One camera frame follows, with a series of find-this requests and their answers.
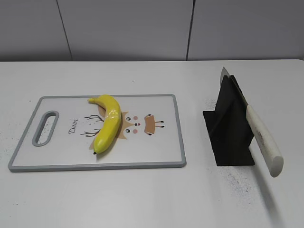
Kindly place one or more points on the yellow plastic banana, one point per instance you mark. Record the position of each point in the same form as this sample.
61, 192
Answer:
112, 121

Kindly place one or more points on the white handled cleaver knife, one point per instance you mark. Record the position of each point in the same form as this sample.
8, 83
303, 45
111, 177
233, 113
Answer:
268, 147

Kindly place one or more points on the black knife stand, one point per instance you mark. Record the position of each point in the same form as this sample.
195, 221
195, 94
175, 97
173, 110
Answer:
229, 132

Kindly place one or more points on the white deer cutting board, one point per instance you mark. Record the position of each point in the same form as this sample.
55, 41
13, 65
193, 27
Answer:
60, 134

